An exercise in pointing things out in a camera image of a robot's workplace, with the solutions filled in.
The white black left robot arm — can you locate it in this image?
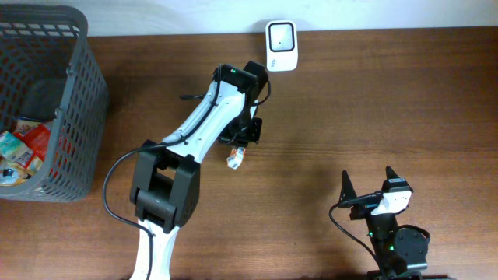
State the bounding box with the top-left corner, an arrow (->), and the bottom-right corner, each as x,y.
129,61 -> 271,279

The grey plastic mesh basket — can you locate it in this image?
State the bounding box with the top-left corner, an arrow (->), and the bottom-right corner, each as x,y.
1,4 -> 109,202

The cream bee snack bag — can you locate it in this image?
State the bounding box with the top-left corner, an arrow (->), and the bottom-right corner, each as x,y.
0,159 -> 32,187

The white barcode scanner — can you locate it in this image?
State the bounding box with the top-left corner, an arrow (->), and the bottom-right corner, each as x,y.
265,20 -> 299,72

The red snack bag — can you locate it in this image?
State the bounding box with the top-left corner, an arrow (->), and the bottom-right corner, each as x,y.
13,120 -> 53,161

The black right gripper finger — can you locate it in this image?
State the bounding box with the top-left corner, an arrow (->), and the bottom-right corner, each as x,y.
338,170 -> 357,203
385,166 -> 405,183

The green tissue pack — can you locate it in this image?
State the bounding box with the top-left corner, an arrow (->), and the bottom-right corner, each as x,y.
1,131 -> 34,169

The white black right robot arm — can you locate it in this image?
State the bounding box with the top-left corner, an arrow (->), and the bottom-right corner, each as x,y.
331,166 -> 430,279

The orange juice carton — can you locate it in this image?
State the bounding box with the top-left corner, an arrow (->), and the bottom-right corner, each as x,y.
226,147 -> 246,170

